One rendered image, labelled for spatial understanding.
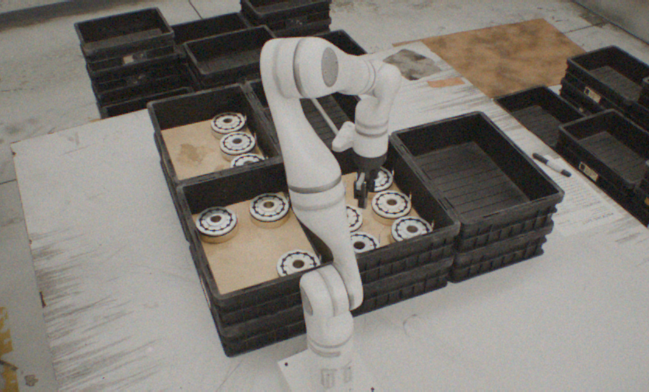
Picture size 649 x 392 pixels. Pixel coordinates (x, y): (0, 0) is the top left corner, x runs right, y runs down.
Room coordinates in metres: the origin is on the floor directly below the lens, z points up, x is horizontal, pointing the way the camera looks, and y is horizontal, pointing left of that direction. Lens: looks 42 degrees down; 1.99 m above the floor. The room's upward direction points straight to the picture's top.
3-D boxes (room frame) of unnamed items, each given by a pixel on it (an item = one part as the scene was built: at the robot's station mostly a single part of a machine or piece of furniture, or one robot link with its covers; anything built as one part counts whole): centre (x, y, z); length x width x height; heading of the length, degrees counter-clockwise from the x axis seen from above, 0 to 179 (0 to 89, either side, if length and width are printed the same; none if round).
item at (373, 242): (1.07, -0.09, 0.86); 0.10 x 0.10 x 0.01
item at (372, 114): (1.09, -0.11, 1.27); 0.09 x 0.07 x 0.15; 60
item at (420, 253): (1.20, -0.12, 0.87); 0.40 x 0.30 x 0.11; 22
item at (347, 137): (1.10, -0.09, 1.18); 0.11 x 0.09 x 0.06; 68
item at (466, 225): (1.31, -0.40, 0.92); 0.40 x 0.30 x 0.02; 22
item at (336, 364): (0.76, -0.02, 0.87); 0.09 x 0.09 x 0.17; 20
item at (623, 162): (1.97, -1.16, 0.31); 0.40 x 0.30 x 0.34; 26
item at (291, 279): (1.09, 0.16, 0.92); 0.40 x 0.30 x 0.02; 22
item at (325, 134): (1.57, 0.03, 0.87); 0.40 x 0.30 x 0.11; 22
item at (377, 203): (1.22, -0.18, 0.86); 0.10 x 0.10 x 0.01
